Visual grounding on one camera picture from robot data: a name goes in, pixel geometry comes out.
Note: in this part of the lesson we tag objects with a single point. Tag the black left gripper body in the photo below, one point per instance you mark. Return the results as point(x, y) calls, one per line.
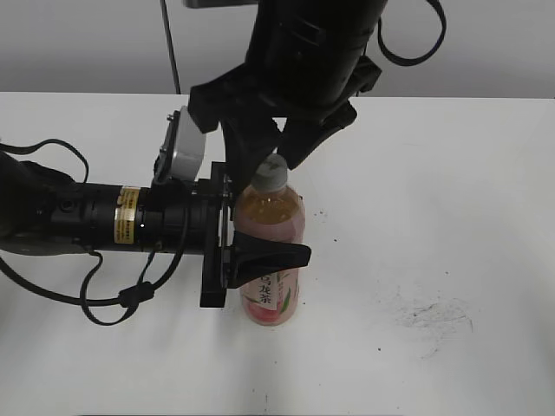
point(210, 215)

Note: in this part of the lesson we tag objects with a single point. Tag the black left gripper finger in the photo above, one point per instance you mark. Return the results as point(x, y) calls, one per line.
point(249, 258)

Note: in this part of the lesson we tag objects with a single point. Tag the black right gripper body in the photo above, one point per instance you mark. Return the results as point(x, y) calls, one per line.
point(241, 92)

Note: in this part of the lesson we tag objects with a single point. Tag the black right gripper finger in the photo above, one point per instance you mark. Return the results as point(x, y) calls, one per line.
point(248, 142)
point(302, 137)

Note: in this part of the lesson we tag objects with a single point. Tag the white bottle cap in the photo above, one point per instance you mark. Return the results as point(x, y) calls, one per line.
point(271, 175)

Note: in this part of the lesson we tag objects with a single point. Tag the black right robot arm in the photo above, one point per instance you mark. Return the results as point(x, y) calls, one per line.
point(292, 92)

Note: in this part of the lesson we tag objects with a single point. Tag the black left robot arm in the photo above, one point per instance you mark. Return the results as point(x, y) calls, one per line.
point(46, 213)

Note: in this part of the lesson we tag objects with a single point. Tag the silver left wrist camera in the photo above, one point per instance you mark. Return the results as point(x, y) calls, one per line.
point(182, 151)

